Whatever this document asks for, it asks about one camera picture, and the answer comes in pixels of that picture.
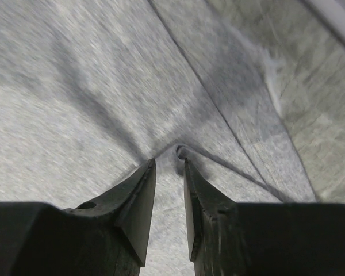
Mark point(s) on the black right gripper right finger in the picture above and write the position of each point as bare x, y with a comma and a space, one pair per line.
209, 212

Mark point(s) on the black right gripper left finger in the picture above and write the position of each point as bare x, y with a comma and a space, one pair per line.
127, 209

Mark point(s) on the grey t-shirt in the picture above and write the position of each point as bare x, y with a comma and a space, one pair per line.
90, 90

